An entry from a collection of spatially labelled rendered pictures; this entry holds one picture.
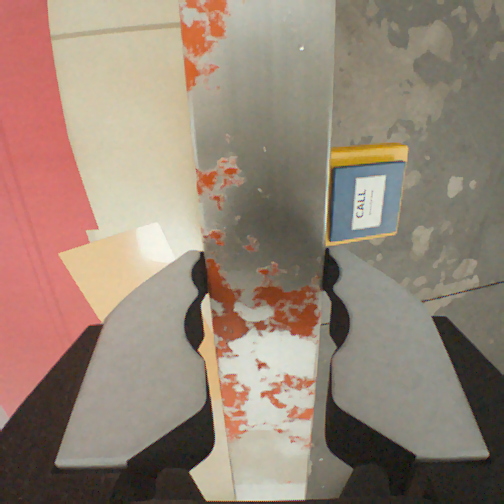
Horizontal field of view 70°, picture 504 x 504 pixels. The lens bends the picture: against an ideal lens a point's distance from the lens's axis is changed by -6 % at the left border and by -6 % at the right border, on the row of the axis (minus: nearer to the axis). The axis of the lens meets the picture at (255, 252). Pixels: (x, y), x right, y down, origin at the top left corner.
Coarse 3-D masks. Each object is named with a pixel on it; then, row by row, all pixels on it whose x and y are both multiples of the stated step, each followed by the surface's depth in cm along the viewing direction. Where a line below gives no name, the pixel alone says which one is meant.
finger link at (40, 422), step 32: (64, 384) 8; (32, 416) 7; (64, 416) 7; (0, 448) 6; (32, 448) 6; (0, 480) 6; (32, 480) 6; (64, 480) 6; (96, 480) 6; (128, 480) 6
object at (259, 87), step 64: (192, 0) 8; (256, 0) 8; (320, 0) 8; (192, 64) 9; (256, 64) 9; (320, 64) 9; (192, 128) 10; (256, 128) 10; (320, 128) 10; (256, 192) 11; (320, 192) 11; (256, 256) 12; (320, 256) 12; (256, 320) 13; (320, 320) 13; (256, 384) 15; (256, 448) 17
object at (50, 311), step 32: (0, 256) 16; (32, 256) 16; (0, 288) 17; (32, 288) 17; (64, 288) 17; (0, 320) 18; (32, 320) 18; (64, 320) 18; (96, 320) 18; (0, 352) 19; (32, 352) 19; (64, 352) 19; (0, 384) 20; (32, 384) 20; (0, 416) 21
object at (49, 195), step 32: (0, 0) 11; (32, 0) 11; (0, 32) 12; (32, 32) 12; (0, 64) 12; (32, 64) 12; (0, 96) 13; (32, 96) 13; (0, 128) 13; (32, 128) 13; (64, 128) 13; (0, 160) 14; (32, 160) 14; (64, 160) 14; (0, 192) 14; (32, 192) 14; (64, 192) 14; (0, 224) 15; (32, 224) 15; (64, 224) 15; (96, 224) 15
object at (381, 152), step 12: (372, 144) 48; (384, 144) 48; (396, 144) 48; (336, 156) 46; (348, 156) 46; (360, 156) 47; (372, 156) 47; (384, 156) 47; (396, 156) 48; (396, 228) 53; (348, 240) 52
